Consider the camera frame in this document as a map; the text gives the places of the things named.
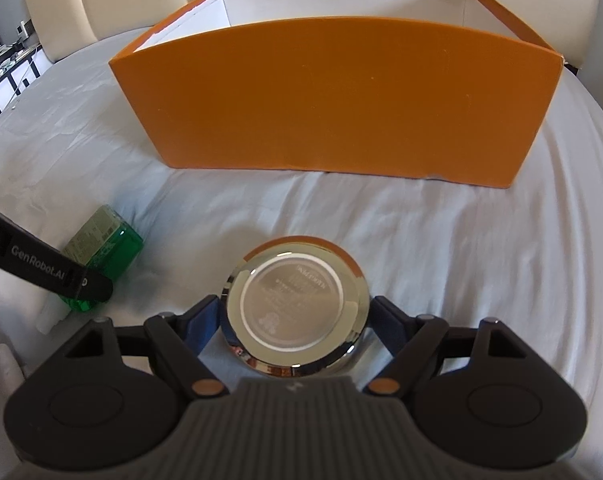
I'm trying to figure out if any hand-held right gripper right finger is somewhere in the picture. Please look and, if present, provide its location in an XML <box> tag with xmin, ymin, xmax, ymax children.
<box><xmin>364</xmin><ymin>296</ymin><xmax>527</xmax><ymax>395</ymax></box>

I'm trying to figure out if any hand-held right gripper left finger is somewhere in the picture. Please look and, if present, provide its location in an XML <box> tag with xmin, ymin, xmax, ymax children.
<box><xmin>64</xmin><ymin>296</ymin><xmax>228</xmax><ymax>397</ymax></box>

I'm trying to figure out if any green glass bottle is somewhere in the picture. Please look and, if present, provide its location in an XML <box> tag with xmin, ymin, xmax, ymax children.
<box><xmin>56</xmin><ymin>205</ymin><xmax>144</xmax><ymax>313</ymax></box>

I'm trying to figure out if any round silver tin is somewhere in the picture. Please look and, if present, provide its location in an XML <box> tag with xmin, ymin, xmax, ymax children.
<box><xmin>220</xmin><ymin>236</ymin><xmax>373</xmax><ymax>378</ymax></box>

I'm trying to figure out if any white cluttered side table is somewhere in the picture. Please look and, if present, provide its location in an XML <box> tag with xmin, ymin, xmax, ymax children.
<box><xmin>0</xmin><ymin>17</ymin><xmax>52</xmax><ymax>123</ymax></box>

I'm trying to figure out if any orange cardboard box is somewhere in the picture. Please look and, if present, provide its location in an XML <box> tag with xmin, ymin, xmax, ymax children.
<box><xmin>108</xmin><ymin>0</ymin><xmax>565</xmax><ymax>191</ymax></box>

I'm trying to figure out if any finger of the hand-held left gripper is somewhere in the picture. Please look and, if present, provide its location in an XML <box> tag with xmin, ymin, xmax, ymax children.
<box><xmin>0</xmin><ymin>200</ymin><xmax>114</xmax><ymax>306</ymax></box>

